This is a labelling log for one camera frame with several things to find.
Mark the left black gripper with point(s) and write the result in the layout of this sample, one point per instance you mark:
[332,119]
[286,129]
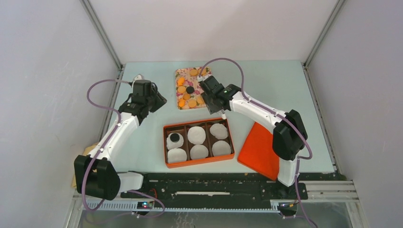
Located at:
[160,100]

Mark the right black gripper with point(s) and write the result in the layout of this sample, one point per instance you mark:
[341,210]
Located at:
[212,110]

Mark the round orange cookie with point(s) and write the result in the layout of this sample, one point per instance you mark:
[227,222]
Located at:
[200,100]
[186,97]
[193,72]
[181,89]
[192,103]
[203,72]

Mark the metal tongs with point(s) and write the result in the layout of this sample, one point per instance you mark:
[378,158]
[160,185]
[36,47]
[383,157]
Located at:
[222,113]

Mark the black cookie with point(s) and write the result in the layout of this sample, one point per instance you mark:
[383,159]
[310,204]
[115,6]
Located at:
[190,90]
[174,137]

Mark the orange tin box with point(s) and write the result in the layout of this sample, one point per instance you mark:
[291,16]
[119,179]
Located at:
[182,128]

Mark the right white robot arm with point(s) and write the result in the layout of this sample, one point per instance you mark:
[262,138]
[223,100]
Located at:
[287,128]

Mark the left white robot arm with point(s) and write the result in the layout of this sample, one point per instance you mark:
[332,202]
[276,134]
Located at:
[94,172]

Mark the floral tray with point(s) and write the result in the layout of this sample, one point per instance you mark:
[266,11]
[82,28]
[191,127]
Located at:
[190,81]

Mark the white paper cup back-right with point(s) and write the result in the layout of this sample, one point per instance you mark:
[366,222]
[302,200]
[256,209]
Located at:
[219,131]

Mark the orange fish cookie top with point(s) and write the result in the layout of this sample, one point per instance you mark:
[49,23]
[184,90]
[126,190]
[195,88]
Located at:
[180,81]

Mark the white paper cup back-middle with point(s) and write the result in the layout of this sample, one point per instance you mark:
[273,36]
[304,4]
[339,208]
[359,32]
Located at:
[196,135]

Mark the white paper cup back-left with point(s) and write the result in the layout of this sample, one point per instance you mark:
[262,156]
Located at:
[173,145]

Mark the white paper cup front-right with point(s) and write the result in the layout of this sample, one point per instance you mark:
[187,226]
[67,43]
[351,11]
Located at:
[221,148]

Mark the white paper cup front-middle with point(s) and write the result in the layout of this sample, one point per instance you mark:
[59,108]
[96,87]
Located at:
[199,152]

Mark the white paper cup front-left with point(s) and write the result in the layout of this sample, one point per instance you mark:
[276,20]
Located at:
[176,155]

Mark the orange tin lid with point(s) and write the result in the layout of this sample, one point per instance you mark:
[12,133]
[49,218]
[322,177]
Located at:
[257,152]

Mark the tan cloth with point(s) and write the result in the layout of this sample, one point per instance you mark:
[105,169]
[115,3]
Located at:
[85,153]

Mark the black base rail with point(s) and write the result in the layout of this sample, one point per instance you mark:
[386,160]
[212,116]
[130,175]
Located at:
[218,190]

